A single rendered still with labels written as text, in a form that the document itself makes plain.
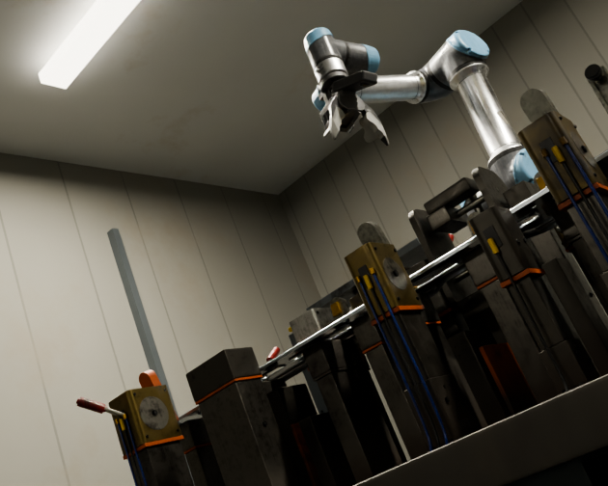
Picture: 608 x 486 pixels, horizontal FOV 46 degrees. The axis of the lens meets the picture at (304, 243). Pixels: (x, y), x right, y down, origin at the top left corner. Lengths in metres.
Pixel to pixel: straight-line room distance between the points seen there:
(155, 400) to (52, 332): 1.88
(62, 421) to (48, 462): 0.19
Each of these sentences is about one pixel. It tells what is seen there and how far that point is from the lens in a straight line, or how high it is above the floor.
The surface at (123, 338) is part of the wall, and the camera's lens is 3.60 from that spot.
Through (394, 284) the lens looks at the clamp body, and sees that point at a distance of 1.14.
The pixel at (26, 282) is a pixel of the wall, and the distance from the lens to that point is 3.47.
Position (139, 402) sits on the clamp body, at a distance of 1.54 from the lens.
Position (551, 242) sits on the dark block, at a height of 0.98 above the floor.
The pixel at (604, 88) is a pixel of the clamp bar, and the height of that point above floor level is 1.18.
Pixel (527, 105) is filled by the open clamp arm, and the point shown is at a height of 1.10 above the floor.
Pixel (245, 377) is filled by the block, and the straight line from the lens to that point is 1.37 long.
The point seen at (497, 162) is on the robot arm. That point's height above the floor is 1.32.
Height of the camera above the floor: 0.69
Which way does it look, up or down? 20 degrees up
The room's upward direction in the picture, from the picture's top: 23 degrees counter-clockwise
